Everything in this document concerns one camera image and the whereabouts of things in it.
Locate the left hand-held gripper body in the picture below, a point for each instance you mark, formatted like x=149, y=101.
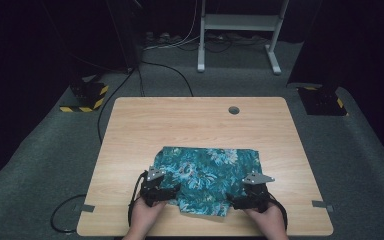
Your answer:
x=153, y=190

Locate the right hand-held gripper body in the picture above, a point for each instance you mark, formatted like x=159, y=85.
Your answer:
x=256, y=196

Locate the teal floral short-sleeved shirt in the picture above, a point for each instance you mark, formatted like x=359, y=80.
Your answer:
x=210, y=180

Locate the person's left hand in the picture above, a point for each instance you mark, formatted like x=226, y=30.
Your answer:
x=146, y=215

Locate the person's right hand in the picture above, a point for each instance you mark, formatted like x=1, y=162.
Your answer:
x=268, y=220

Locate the grey tape strip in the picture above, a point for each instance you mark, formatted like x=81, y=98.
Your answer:
x=85, y=208
x=323, y=205

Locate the grey round table grommet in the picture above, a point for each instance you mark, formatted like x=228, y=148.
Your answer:
x=234, y=110

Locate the black yellow striped base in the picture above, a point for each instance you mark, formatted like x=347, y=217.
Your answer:
x=323, y=101
x=86, y=96

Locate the white metal stand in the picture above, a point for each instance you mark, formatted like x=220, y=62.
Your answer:
x=241, y=22

